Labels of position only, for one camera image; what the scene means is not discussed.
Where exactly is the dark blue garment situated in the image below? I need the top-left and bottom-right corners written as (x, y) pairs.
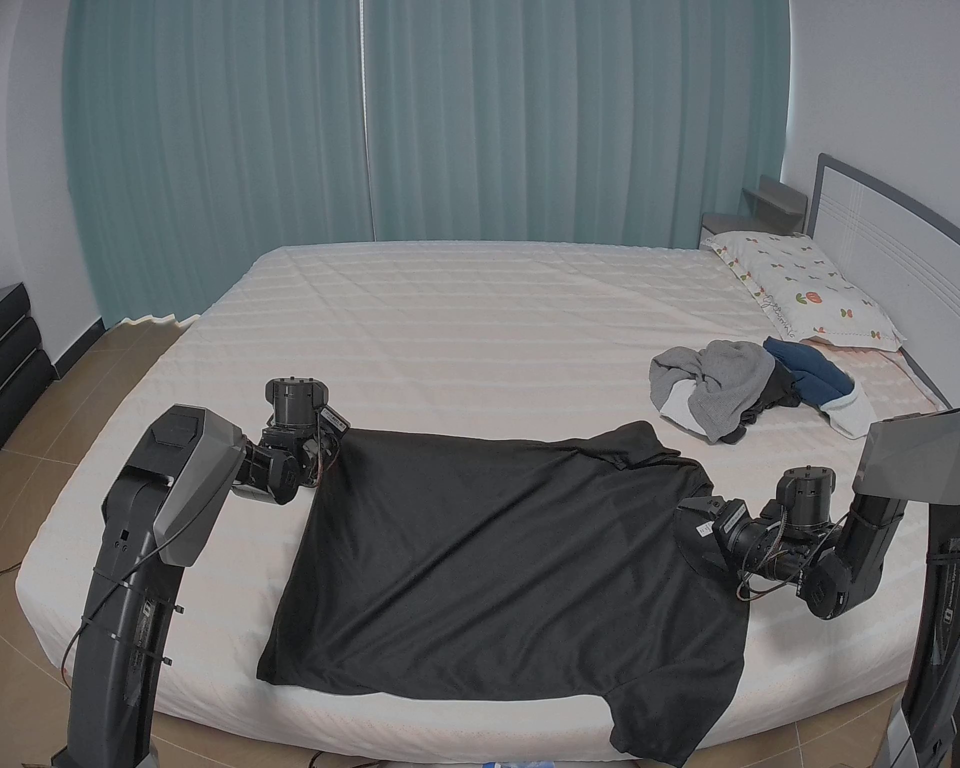
top-left (763, 336), bottom-right (856, 406)

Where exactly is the grey bedside table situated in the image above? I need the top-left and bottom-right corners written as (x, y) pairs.
top-left (701, 174), bottom-right (810, 241)

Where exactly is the white garment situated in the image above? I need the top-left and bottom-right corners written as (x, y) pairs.
top-left (817, 382), bottom-right (877, 440)

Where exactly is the grey garment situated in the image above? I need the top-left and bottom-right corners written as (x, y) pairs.
top-left (648, 339), bottom-right (777, 444)

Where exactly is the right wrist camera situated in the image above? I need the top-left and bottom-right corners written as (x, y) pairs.
top-left (677, 495), bottom-right (740, 538)

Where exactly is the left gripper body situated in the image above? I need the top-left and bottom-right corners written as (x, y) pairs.
top-left (298, 433), bottom-right (342, 489)

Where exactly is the blue-green curtain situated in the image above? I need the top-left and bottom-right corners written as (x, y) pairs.
top-left (61, 0), bottom-right (372, 327)
top-left (363, 0), bottom-right (792, 249)

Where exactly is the white printed pillow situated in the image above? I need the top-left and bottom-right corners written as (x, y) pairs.
top-left (701, 231), bottom-right (905, 352)

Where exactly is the black chest of drawers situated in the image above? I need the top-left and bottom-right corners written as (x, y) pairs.
top-left (0, 282), bottom-right (55, 444)

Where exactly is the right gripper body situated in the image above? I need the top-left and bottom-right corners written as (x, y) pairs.
top-left (716, 510), bottom-right (789, 582)

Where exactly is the black T-shirt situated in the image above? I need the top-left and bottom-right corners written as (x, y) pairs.
top-left (257, 421), bottom-right (751, 766)

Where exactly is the small black garment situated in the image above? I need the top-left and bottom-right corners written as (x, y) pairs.
top-left (738, 363), bottom-right (802, 444)

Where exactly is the bed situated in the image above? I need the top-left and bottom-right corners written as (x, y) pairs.
top-left (15, 152), bottom-right (960, 755)

